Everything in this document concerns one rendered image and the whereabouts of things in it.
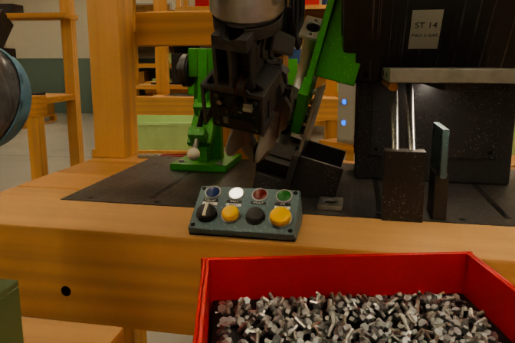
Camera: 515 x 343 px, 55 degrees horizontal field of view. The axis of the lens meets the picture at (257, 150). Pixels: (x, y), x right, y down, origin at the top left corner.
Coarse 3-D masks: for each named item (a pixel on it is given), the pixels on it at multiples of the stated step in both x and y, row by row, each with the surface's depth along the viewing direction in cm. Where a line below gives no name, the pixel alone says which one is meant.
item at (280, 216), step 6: (276, 210) 67; (282, 210) 66; (288, 210) 67; (270, 216) 66; (276, 216) 66; (282, 216) 66; (288, 216) 66; (276, 222) 66; (282, 222) 66; (288, 222) 66
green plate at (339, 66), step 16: (336, 0) 82; (336, 16) 82; (320, 32) 82; (336, 32) 82; (320, 48) 82; (336, 48) 83; (320, 64) 84; (336, 64) 83; (352, 64) 83; (336, 80) 84; (352, 80) 83
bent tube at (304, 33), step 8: (312, 16) 92; (304, 24) 91; (312, 24) 92; (320, 24) 91; (304, 32) 90; (312, 32) 90; (304, 40) 92; (312, 40) 89; (304, 48) 94; (312, 48) 93; (304, 56) 95; (304, 64) 97; (304, 72) 98; (296, 80) 99; (280, 136) 92; (288, 136) 93
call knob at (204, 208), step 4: (204, 204) 69; (208, 204) 69; (200, 208) 68; (204, 208) 68; (208, 208) 68; (212, 208) 68; (200, 212) 68; (204, 212) 68; (208, 212) 68; (212, 212) 68; (200, 216) 68; (204, 216) 67; (208, 216) 68; (212, 216) 68
